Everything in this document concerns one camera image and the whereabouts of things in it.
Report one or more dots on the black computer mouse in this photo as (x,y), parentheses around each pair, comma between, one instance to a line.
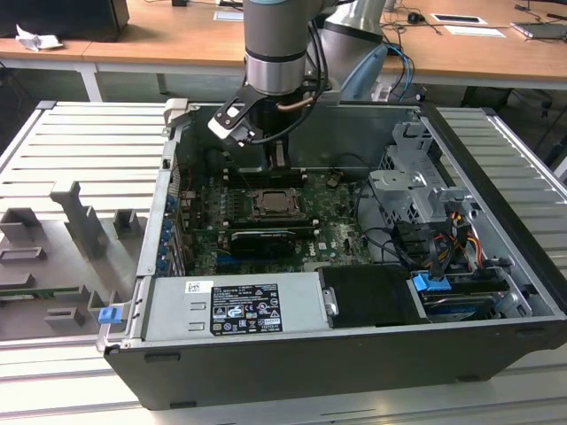
(415,17)

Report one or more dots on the black graphics card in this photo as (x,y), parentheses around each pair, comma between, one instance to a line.
(261,243)

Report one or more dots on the wooden desk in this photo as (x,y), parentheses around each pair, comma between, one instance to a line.
(177,40)

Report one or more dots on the black open PC case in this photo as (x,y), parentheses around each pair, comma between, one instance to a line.
(310,372)

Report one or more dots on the hard disk in blue carrier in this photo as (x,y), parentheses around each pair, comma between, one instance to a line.
(429,283)

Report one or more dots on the crumpled white paper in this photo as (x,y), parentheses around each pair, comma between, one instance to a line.
(37,40)

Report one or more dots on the gray parts rack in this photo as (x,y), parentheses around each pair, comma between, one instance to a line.
(57,257)

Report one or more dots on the white paper sheet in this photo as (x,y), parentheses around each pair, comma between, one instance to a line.
(474,31)

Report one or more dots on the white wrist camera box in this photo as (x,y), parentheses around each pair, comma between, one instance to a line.
(230,119)

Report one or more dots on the CPU socket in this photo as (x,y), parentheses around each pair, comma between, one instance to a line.
(274,214)

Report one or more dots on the gray laptop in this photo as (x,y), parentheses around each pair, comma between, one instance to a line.
(540,30)

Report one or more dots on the green RAM stick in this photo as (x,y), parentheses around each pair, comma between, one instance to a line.
(40,293)

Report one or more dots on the silver metal disk bay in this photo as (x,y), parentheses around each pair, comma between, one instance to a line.
(398,186)

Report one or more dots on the blue case clip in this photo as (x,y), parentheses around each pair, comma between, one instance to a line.
(109,315)

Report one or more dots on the gray power supply with label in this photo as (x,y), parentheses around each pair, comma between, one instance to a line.
(177,310)

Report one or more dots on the black plastic shroud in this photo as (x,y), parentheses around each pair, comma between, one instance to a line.
(372,296)

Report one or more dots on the black computer box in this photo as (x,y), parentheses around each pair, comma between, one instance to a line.
(62,17)

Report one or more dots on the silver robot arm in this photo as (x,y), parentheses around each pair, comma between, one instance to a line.
(274,44)

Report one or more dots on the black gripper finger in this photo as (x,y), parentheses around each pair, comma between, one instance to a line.
(271,155)

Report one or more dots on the gray case latch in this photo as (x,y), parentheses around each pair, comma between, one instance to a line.
(176,113)

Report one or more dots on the black RAM slot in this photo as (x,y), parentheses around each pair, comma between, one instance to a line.
(248,182)
(274,221)
(248,172)

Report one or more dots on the green motherboard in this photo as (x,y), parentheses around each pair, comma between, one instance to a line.
(341,239)

